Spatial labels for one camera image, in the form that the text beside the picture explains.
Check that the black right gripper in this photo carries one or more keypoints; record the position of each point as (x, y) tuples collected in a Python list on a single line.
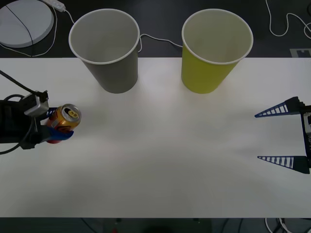
[(308, 145)]

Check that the white power strip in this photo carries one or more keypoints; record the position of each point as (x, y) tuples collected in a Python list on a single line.
[(56, 4)]

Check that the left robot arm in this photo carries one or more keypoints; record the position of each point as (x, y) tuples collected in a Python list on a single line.
[(36, 105)]

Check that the white round floor base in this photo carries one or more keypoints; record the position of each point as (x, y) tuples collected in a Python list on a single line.
[(14, 29)]

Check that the grey plastic waste bin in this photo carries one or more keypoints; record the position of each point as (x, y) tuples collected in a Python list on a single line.
[(114, 75)]

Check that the grey floor marker plate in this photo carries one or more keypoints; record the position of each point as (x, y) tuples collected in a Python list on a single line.
[(294, 53)]

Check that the yellow-green plastic waste bin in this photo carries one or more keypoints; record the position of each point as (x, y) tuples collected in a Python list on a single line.
[(201, 75)]

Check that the orange drink can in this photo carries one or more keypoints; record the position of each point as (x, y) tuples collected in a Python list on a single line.
[(64, 122)]

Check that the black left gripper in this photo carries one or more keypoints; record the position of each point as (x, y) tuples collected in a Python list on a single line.
[(13, 121)]

